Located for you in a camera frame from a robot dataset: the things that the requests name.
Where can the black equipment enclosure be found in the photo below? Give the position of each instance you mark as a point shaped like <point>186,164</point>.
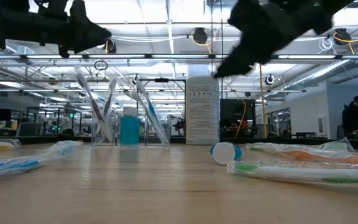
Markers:
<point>233,110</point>

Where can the grey white toothbrush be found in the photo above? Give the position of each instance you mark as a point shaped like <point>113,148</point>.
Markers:
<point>108,102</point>

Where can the white wipes canister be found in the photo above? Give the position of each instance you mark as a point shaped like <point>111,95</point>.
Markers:
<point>202,112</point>

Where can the teal bottle with white cap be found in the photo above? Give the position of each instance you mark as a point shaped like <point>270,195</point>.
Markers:
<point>129,130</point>

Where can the teal toothpaste tube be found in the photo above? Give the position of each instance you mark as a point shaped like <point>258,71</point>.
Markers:
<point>225,153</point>

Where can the orange white toothbrush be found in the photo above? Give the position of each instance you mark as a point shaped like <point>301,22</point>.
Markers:
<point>322,157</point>

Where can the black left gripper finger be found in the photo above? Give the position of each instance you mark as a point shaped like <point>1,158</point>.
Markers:
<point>87,34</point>

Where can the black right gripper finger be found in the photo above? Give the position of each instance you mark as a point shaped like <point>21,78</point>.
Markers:
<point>238,63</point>

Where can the blue white toothbrush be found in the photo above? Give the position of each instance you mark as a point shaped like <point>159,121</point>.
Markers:
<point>152,112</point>
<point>17,163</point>

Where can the person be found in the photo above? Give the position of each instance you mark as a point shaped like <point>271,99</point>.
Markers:
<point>351,118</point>

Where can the black metal table frame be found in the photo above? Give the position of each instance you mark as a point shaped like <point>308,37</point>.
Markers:
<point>57,139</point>

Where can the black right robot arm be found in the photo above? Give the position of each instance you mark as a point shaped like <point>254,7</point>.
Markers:
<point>340,6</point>

